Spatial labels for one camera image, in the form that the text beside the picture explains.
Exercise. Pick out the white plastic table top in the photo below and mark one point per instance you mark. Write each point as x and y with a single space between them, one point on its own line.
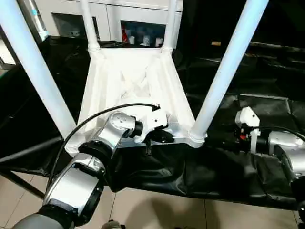
133 83

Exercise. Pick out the white plastic table leg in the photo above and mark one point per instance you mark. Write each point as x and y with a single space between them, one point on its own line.
170 23
31 59
226 71
90 23

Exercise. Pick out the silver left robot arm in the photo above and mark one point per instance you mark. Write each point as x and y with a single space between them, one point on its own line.
119 126

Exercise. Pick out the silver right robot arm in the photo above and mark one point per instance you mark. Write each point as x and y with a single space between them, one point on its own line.
281 143

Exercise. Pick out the black work mat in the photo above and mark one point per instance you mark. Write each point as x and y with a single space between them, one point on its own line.
250 83

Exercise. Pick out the white jar red label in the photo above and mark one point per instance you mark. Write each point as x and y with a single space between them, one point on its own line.
158 42

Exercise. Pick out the white bottle blue print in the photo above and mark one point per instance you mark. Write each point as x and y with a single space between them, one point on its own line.
145 40

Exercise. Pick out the small white bottle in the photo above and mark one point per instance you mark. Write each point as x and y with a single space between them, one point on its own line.
131 40

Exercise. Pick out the small yellow label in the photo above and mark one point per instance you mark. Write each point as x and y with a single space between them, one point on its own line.
216 43

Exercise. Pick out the silver metal bar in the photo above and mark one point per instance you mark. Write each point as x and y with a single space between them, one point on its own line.
276 46

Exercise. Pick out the red package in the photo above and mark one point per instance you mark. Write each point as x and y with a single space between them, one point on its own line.
124 35

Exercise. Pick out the large black box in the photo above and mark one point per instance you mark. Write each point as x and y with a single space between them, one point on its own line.
197 23

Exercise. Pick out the white glass-door cabinet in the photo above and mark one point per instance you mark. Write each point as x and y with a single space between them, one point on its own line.
107 9

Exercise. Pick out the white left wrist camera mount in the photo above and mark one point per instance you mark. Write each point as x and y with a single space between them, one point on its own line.
155 118

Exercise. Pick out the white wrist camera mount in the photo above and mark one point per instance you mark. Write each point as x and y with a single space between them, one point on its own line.
249 117
155 118

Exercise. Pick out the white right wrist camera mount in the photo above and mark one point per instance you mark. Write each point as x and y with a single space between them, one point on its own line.
249 117

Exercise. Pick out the black metal frame leg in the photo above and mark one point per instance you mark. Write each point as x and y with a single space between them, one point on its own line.
23 184

